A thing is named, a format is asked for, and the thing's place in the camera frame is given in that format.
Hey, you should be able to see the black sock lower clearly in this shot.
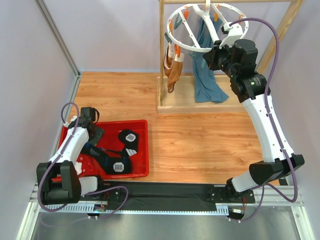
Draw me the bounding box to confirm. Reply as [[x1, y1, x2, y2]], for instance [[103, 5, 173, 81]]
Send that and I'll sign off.
[[81, 142, 133, 175]]

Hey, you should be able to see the wooden rack frame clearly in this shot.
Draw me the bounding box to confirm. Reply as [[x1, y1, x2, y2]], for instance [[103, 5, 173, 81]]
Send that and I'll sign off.
[[157, 0, 304, 114]]

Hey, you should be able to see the red plastic bin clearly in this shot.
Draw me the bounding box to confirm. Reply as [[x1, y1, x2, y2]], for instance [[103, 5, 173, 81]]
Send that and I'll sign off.
[[54, 119, 150, 183]]

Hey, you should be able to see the red santa sock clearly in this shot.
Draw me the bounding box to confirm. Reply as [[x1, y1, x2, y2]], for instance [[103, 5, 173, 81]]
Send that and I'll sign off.
[[51, 153, 101, 182]]

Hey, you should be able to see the black sock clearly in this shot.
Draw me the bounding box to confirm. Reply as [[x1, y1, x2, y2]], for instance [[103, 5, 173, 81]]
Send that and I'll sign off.
[[81, 142, 133, 175], [98, 129, 139, 158]]

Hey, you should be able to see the aluminium rail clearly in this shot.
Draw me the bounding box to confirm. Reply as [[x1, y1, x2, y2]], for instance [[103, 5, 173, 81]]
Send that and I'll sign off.
[[40, 181, 304, 220]]

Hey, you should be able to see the black base mat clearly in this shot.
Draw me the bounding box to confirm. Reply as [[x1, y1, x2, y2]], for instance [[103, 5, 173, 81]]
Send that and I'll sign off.
[[103, 181, 255, 213]]

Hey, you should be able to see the black sock upper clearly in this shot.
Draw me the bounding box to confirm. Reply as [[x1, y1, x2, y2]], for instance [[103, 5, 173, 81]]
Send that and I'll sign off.
[[98, 129, 139, 158]]

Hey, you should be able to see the teal clip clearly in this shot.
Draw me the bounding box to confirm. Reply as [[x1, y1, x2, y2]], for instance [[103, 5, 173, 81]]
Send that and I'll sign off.
[[173, 13, 184, 30]]

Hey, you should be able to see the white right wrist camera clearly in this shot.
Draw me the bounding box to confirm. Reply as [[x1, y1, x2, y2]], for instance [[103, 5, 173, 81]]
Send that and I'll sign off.
[[219, 22, 244, 49]]

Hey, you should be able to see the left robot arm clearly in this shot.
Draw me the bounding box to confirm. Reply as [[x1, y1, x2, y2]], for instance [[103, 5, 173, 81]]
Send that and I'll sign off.
[[36, 107, 104, 206]]

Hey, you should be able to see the teal blue hanging sock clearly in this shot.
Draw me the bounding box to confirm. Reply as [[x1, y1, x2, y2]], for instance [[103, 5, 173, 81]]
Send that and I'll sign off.
[[190, 18, 229, 104]]

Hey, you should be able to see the orange clip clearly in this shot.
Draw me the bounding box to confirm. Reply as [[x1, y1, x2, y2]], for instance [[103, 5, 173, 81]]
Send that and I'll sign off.
[[174, 44, 181, 58]]

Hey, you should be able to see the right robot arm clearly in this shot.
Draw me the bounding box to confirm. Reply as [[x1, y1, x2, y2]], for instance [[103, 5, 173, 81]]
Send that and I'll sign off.
[[203, 39, 305, 193]]

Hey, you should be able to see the white round clip hanger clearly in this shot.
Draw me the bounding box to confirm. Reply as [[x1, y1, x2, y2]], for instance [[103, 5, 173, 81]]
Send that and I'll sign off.
[[164, 0, 249, 53]]

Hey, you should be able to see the brown cream hanging sock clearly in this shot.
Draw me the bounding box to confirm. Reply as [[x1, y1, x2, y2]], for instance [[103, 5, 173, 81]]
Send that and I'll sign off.
[[163, 42, 185, 94]]

